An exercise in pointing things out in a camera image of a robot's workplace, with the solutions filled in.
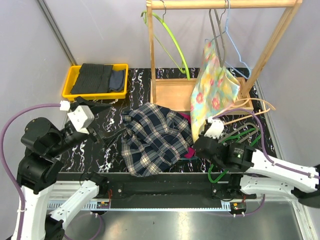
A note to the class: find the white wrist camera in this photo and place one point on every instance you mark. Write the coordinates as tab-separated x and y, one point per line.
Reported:
214	128
81	117

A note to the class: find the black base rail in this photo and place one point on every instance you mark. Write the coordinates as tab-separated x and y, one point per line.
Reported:
168	192

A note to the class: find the yellow plastic tray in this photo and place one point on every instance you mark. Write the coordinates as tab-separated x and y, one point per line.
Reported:
72	78

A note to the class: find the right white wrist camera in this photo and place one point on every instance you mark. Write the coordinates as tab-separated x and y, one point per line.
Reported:
214	128

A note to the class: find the black folded cloth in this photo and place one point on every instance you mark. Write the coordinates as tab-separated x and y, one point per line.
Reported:
98	79

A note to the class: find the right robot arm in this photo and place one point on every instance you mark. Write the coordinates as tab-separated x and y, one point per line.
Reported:
255	172

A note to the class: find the green velvet hanger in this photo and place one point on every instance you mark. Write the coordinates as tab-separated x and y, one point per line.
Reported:
236	156

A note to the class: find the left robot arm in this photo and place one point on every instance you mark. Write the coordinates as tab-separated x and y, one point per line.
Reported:
38	170

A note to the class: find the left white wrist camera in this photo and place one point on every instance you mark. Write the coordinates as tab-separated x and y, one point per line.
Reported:
81	117

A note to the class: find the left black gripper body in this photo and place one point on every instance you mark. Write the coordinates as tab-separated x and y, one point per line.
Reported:
72	138

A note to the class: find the navy plaid garment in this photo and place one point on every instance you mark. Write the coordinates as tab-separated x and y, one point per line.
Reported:
155	138

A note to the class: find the wooden clothes rack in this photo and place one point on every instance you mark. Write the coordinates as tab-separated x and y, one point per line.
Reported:
175	93

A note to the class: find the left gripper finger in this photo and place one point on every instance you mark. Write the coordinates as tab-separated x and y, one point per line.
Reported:
94	107
108	138

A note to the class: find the blue wire hanger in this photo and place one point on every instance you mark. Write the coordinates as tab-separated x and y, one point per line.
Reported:
227	32

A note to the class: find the wooden hanger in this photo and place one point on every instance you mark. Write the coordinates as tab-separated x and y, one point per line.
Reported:
243	109

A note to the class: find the pastel patterned garment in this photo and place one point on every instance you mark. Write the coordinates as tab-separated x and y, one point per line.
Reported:
215	90

